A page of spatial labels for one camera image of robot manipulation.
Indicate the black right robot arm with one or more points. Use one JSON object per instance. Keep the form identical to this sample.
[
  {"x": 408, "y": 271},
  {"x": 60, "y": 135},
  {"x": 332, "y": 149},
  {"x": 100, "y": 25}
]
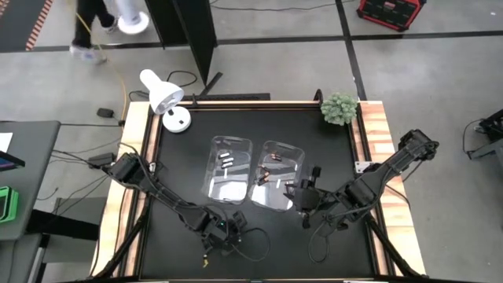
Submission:
[{"x": 377, "y": 181}]

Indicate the black orange-striped floor mat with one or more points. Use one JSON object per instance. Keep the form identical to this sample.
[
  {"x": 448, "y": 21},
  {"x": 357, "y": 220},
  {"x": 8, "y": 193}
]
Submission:
[{"x": 15, "y": 23}]

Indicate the black desk base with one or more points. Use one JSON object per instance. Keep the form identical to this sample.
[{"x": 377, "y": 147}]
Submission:
[{"x": 63, "y": 226}]

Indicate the person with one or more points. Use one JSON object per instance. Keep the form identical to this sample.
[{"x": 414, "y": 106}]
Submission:
[{"x": 84, "y": 23}]

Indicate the black robot station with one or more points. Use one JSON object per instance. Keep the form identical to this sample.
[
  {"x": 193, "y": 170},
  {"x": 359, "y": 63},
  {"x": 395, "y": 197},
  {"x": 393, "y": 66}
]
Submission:
[{"x": 491, "y": 129}]

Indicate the clear plastic bin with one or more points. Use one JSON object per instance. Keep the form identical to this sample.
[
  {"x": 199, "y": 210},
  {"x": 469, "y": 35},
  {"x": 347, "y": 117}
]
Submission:
[
  {"x": 275, "y": 200},
  {"x": 232, "y": 192}
]

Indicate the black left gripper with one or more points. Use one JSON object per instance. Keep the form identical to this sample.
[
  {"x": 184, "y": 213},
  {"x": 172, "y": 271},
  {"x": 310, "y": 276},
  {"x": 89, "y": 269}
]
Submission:
[{"x": 220, "y": 236}]

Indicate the green device case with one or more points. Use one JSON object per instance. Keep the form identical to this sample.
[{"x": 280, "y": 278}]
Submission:
[{"x": 9, "y": 204}]

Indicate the black table clamp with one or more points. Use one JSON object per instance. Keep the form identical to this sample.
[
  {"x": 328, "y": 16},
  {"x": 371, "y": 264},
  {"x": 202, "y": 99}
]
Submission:
[
  {"x": 317, "y": 96},
  {"x": 194, "y": 100}
]

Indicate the white standing fan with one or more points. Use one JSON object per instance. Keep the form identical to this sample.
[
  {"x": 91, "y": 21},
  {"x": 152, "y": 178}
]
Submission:
[{"x": 133, "y": 23}]

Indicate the black power strip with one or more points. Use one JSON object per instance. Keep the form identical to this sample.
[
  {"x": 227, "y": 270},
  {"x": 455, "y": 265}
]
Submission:
[{"x": 251, "y": 96}]

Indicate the green potted plant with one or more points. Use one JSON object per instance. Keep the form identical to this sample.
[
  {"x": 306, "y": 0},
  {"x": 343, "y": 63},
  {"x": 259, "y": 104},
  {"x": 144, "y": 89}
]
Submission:
[{"x": 338, "y": 109}]

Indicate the red black tool case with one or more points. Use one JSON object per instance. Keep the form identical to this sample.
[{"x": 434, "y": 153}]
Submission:
[{"x": 389, "y": 13}]

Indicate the black partition panel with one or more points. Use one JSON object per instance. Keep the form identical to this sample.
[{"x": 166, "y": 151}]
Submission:
[{"x": 188, "y": 23}]

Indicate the dark tablet device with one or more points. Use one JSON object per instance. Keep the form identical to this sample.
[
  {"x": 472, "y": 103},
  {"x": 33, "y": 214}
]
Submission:
[{"x": 9, "y": 162}]

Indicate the grey desk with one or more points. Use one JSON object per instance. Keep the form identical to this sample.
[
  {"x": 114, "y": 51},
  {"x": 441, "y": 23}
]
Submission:
[{"x": 35, "y": 177}]

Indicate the black power adapter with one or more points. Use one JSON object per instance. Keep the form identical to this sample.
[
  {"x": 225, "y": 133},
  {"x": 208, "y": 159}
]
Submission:
[{"x": 105, "y": 112}]

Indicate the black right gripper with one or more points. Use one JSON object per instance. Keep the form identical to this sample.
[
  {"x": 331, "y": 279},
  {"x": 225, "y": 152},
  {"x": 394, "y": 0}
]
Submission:
[{"x": 308, "y": 198}]

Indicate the silver mounting plate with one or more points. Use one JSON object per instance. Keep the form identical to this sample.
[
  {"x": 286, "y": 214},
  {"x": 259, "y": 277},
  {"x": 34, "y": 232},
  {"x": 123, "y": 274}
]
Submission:
[
  {"x": 362, "y": 166},
  {"x": 152, "y": 167}
]

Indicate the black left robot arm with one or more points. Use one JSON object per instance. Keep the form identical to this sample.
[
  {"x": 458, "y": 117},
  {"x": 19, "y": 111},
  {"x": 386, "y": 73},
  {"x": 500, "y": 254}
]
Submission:
[{"x": 165, "y": 196}]

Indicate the white desk lamp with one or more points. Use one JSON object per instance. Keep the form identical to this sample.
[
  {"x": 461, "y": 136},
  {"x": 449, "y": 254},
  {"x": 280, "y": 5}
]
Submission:
[{"x": 163, "y": 92}]

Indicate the white paper sheet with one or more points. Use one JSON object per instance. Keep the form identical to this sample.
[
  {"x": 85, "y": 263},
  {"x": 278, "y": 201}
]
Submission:
[{"x": 4, "y": 142}]

